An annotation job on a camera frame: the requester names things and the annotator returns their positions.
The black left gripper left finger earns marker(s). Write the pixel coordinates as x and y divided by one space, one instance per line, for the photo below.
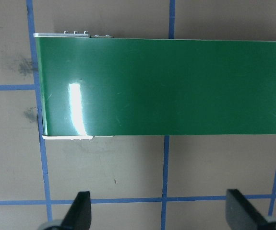
78 216

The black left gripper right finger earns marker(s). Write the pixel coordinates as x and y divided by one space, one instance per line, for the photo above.
242 215

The green conveyor belt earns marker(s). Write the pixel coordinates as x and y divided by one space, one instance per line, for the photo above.
96 87

